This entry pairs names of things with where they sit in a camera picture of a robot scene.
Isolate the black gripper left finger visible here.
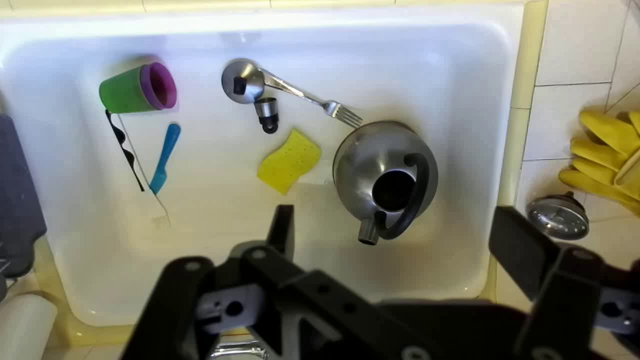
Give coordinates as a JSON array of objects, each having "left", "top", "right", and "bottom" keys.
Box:
[{"left": 122, "top": 202, "right": 427, "bottom": 360}]

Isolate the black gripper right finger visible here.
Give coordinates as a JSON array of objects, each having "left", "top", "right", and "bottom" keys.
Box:
[{"left": 488, "top": 204, "right": 640, "bottom": 360}]

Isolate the green cup with purple inside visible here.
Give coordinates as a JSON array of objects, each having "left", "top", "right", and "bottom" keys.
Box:
[{"left": 98, "top": 58, "right": 179, "bottom": 116}]

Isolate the white kitchen sink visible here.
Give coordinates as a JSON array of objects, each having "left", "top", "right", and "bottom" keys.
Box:
[{"left": 0, "top": 6, "right": 525, "bottom": 327}]

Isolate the yellow cloth on counter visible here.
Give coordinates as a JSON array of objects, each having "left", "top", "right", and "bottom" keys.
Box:
[{"left": 555, "top": 108, "right": 640, "bottom": 215}]

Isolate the white soap dispenser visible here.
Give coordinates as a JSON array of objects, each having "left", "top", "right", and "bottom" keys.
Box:
[{"left": 0, "top": 292, "right": 60, "bottom": 360}]

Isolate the yellow sponge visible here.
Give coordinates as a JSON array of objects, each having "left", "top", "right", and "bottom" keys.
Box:
[{"left": 256, "top": 125, "right": 324, "bottom": 196}]

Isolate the blue plastic utensil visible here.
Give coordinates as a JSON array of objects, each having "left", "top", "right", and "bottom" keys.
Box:
[{"left": 146, "top": 119, "right": 184, "bottom": 196}]

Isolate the black wavy straw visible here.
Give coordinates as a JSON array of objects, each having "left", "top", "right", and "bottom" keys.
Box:
[{"left": 104, "top": 108, "right": 146, "bottom": 193}]

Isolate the small black metal gadget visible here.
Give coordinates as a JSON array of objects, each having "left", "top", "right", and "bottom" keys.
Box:
[{"left": 251, "top": 91, "right": 281, "bottom": 136}]

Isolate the steel kettle with black handle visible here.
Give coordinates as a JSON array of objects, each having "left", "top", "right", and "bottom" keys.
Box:
[{"left": 330, "top": 118, "right": 439, "bottom": 248}]

